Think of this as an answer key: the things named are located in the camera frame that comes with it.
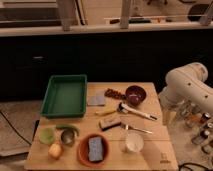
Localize small grey towel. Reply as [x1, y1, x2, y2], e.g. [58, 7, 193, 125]
[87, 91, 106, 106]

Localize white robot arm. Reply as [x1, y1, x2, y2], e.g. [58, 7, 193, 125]
[158, 62, 213, 125]

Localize clear plastic cup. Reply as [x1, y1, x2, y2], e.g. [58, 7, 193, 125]
[124, 132, 144, 153]

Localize light green cup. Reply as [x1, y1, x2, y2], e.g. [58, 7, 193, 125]
[39, 128, 55, 145]

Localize yellow banana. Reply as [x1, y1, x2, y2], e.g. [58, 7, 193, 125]
[94, 107, 117, 116]

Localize dark red bowl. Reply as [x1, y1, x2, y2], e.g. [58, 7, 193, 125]
[125, 85, 147, 106]

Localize wooden block eraser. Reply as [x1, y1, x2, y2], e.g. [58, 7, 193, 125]
[99, 116, 121, 131]

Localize green plastic tray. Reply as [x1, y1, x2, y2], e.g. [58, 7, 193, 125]
[41, 75, 87, 118]

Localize blue sponge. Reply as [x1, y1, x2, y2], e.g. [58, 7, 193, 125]
[88, 136, 103, 162]

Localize orange bowl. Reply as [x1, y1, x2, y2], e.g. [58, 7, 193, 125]
[77, 133, 109, 168]

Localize yellow lemon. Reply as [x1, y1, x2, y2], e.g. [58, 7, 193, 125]
[48, 143, 63, 159]

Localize spice jar rack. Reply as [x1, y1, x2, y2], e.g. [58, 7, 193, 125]
[177, 103, 212, 145]

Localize black cable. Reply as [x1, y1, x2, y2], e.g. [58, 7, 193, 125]
[0, 110, 33, 147]

